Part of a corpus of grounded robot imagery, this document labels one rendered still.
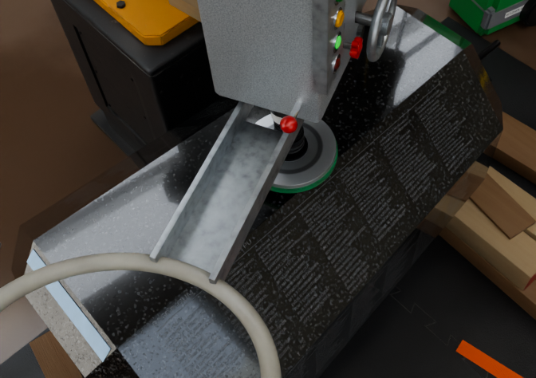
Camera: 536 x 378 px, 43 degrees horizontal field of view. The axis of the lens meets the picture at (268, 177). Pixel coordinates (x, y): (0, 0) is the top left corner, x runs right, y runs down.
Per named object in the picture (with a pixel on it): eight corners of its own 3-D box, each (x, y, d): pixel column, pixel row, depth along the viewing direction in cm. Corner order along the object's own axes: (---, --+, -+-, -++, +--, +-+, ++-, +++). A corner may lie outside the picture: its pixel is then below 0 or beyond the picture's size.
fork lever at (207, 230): (285, 9, 152) (285, -8, 148) (367, 29, 147) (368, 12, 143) (136, 263, 117) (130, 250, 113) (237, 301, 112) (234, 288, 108)
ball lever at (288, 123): (293, 103, 124) (292, 92, 121) (309, 108, 123) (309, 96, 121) (277, 134, 120) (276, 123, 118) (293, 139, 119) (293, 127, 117)
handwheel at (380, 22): (351, 16, 140) (354, -43, 128) (397, 27, 138) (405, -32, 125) (326, 66, 133) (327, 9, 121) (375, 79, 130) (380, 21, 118)
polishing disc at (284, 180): (322, 104, 160) (322, 101, 159) (348, 176, 149) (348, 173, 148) (234, 124, 159) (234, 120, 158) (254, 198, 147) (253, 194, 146)
